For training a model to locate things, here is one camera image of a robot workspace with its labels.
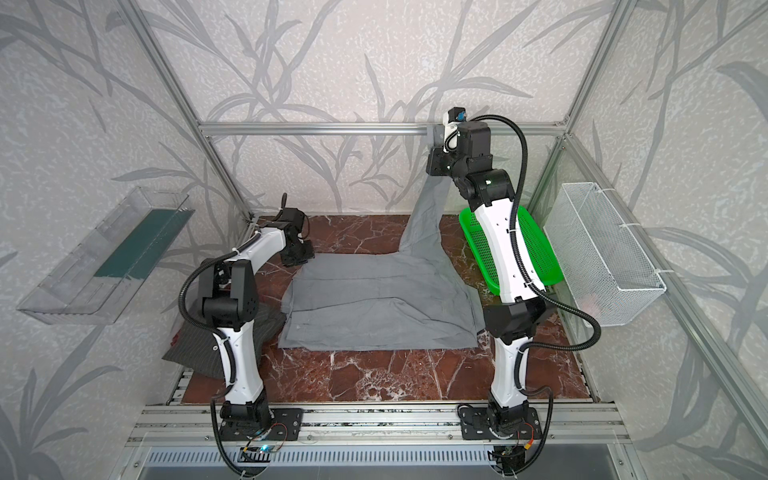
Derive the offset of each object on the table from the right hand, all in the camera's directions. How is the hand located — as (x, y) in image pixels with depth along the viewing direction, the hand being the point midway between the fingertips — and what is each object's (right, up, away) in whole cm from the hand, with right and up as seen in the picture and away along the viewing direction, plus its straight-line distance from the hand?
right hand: (433, 140), depth 74 cm
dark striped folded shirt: (-63, -55, +6) cm, 84 cm away
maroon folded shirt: (-74, -54, +11) cm, 92 cm away
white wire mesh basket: (+35, -33, -14) cm, 50 cm away
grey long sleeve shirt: (-4, -44, +22) cm, 49 cm away
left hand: (-40, -28, +28) cm, 56 cm away
